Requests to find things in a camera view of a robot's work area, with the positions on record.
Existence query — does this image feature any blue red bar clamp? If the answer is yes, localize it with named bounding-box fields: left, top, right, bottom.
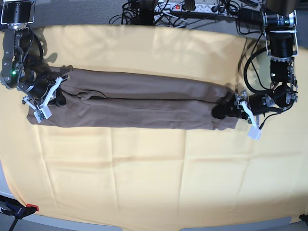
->
left=0, top=195, right=39, bottom=231

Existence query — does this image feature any black clamp at right edge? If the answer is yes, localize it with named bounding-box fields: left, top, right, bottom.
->
left=299, top=214, right=308, bottom=225

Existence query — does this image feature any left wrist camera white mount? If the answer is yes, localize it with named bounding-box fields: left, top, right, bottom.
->
left=234, top=90, right=261, bottom=140

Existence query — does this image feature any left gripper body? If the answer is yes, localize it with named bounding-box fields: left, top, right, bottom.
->
left=232, top=94, right=267, bottom=119

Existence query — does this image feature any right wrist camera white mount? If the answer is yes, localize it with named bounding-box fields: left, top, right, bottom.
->
left=23, top=75, right=69, bottom=123

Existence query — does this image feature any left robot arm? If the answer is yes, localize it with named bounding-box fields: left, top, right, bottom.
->
left=212, top=0, right=298, bottom=120

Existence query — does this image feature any brown T-shirt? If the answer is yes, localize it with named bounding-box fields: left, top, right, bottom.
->
left=42, top=69, right=238, bottom=130

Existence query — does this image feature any yellow table cloth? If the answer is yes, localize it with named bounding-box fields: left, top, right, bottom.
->
left=0, top=25, right=308, bottom=231

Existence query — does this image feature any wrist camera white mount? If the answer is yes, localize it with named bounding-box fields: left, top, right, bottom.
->
left=234, top=90, right=261, bottom=140
left=23, top=75, right=69, bottom=123

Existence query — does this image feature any black cable bundle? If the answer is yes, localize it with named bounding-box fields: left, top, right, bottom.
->
left=108, top=0, right=191, bottom=28

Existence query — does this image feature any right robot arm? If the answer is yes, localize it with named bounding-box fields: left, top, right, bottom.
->
left=0, top=0, right=66, bottom=109

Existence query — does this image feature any black power adapter box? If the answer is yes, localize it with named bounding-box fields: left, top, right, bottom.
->
left=238, top=8, right=263, bottom=26

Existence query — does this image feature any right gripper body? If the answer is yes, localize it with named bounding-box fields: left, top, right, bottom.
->
left=23, top=74, right=58, bottom=106

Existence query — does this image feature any white power strip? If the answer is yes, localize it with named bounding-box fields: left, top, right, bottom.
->
left=155, top=2, right=235, bottom=18

